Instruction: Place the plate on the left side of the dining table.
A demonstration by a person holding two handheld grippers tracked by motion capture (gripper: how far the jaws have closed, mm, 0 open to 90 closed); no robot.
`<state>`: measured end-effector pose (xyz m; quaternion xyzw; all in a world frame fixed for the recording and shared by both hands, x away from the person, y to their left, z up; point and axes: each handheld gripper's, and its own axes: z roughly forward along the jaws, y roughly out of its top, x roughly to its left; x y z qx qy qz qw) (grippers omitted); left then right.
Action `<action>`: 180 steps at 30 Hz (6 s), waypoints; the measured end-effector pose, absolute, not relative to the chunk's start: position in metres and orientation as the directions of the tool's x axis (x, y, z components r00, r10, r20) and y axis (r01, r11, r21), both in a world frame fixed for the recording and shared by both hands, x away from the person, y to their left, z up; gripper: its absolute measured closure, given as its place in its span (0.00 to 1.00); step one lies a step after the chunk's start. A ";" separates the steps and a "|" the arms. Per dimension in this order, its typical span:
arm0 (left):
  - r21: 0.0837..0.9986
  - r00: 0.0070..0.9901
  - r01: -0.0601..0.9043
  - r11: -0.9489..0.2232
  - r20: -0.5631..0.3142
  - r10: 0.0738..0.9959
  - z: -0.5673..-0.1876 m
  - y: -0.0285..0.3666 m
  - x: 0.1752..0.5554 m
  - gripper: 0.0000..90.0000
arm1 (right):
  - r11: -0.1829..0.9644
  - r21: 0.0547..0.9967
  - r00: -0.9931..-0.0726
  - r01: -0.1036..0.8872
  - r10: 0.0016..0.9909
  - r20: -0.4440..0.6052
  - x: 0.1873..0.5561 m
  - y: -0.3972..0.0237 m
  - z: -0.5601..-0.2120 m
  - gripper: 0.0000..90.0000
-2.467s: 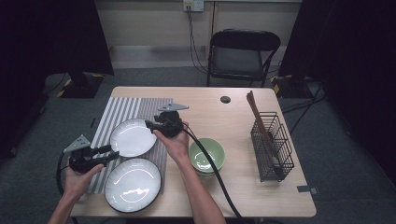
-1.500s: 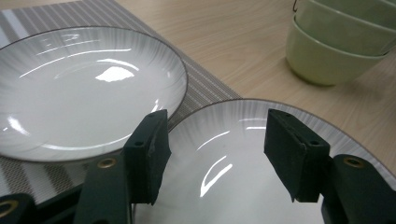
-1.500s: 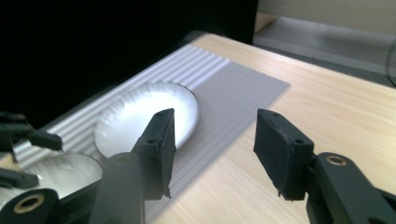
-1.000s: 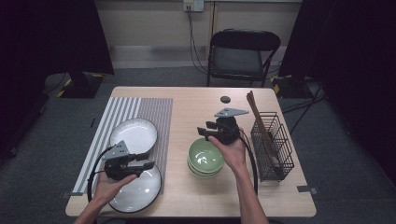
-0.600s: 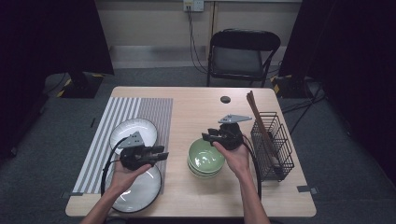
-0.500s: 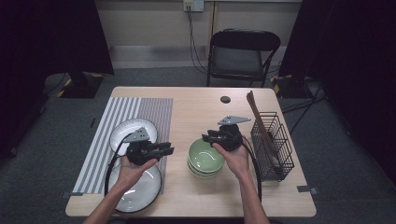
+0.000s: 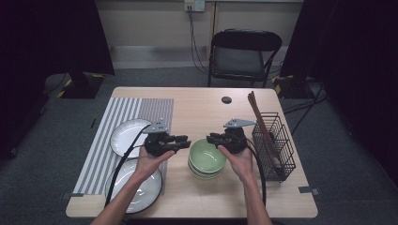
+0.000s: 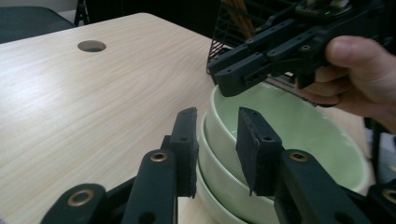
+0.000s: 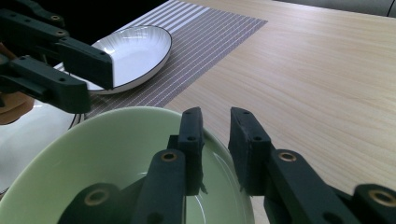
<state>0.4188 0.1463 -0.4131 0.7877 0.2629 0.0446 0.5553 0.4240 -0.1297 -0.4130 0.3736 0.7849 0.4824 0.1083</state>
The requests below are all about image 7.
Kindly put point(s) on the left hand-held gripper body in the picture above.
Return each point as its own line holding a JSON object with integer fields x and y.
{"x": 156, "y": 143}

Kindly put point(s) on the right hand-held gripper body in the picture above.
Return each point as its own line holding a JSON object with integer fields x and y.
{"x": 234, "y": 140}

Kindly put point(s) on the white plate with black rim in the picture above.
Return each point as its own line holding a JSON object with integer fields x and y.
{"x": 147, "y": 190}
{"x": 125, "y": 137}

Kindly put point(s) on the person's left hand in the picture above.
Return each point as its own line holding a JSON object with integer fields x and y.
{"x": 148, "y": 165}

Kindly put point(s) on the person's right hand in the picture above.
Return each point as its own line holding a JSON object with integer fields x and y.
{"x": 242, "y": 165}

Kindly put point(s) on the grey striped placemat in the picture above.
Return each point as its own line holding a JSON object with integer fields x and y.
{"x": 103, "y": 162}

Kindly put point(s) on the small black floor object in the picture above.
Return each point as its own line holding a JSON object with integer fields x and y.
{"x": 93, "y": 122}

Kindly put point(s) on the black folding chair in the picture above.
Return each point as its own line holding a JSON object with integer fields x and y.
{"x": 239, "y": 59}

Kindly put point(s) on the dark curtain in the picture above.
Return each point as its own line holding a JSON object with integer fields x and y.
{"x": 47, "y": 47}
{"x": 353, "y": 62}

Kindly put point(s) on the white wall socket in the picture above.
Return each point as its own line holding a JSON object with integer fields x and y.
{"x": 194, "y": 5}

